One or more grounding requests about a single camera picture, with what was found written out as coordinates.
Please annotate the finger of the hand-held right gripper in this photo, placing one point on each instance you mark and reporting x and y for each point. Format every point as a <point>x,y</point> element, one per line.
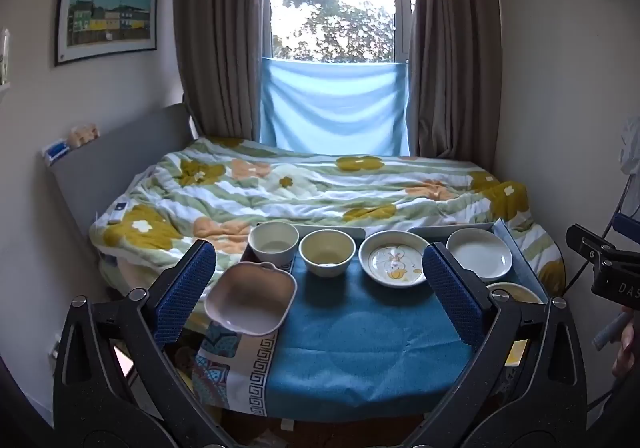
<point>587,243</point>
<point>628,226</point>

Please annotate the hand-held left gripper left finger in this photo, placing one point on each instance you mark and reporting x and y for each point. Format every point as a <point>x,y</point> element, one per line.
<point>186,290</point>

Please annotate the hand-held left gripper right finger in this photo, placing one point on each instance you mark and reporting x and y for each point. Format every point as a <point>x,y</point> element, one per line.
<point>451,298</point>

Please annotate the plain white plate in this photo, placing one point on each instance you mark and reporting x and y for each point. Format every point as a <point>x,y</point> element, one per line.
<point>480,253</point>

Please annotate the pink square bowl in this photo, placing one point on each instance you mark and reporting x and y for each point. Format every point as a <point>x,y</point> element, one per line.
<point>250,300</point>

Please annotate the cream rimmed plate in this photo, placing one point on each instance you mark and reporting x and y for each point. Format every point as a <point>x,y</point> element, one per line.
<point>520,292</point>

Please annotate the printed white plate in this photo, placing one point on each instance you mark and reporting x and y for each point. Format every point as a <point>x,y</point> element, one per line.
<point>392,260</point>

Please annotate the white round bowl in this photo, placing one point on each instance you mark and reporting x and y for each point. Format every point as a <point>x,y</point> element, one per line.
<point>272,243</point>

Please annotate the cream round bowl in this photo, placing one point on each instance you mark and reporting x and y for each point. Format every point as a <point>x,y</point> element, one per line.
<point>327,253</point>

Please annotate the person's right hand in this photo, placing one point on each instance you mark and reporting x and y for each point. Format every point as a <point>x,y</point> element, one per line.
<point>628,353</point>

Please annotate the blue patterned tablecloth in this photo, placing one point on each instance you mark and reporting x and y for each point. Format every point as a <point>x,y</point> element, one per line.
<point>360,348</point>

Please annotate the grey bed headboard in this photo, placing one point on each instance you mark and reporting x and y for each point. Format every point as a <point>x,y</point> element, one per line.
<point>110,162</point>

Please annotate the floral blanket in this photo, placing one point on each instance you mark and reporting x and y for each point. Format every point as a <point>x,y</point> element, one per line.
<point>310,188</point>

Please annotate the blue white packet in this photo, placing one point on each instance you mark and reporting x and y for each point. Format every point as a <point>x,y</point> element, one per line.
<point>55,151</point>

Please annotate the light blue cloth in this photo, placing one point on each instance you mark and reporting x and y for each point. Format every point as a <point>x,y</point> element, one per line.
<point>335,102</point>

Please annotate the brown curtain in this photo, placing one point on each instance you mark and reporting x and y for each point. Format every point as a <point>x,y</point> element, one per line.
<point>220,37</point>
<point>452,52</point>

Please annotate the grey table rail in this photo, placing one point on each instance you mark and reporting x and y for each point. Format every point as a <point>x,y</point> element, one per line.
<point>450,227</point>

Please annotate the white wall socket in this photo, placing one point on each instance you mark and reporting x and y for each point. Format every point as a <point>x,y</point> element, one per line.
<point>56,347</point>

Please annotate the framed wall picture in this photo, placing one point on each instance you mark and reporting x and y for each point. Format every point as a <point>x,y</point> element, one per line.
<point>107,10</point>

